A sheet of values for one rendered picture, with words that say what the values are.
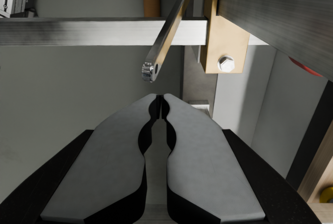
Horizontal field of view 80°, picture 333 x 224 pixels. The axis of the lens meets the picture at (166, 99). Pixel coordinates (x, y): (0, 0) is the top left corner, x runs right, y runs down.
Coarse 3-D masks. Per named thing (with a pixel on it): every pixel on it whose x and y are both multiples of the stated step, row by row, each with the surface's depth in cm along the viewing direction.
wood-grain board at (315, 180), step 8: (328, 128) 30; (328, 136) 30; (320, 144) 32; (328, 144) 30; (320, 152) 32; (328, 152) 30; (312, 160) 34; (320, 160) 32; (328, 160) 30; (312, 168) 34; (320, 168) 32; (328, 168) 31; (304, 176) 36; (312, 176) 34; (320, 176) 32; (328, 176) 32; (304, 184) 36; (312, 184) 34; (320, 184) 33; (328, 184) 33; (304, 192) 36; (312, 192) 34; (320, 192) 34; (304, 200) 36; (312, 200) 35
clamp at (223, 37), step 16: (208, 0) 24; (208, 16) 24; (208, 32) 24; (224, 32) 24; (240, 32) 24; (208, 48) 25; (224, 48) 25; (240, 48) 24; (208, 64) 26; (240, 64) 26
